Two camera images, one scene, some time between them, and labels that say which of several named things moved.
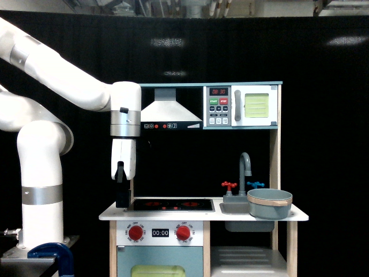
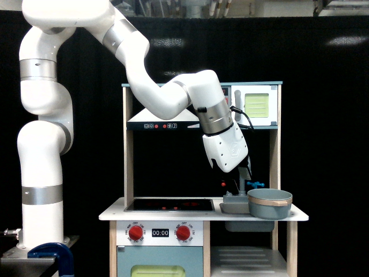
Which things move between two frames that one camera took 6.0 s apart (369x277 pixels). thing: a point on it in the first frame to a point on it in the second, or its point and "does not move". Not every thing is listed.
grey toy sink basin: [242, 208] does not move
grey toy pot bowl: [270, 203] does not move
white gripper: [123, 150] to [229, 149]
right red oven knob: [183, 232] does not move
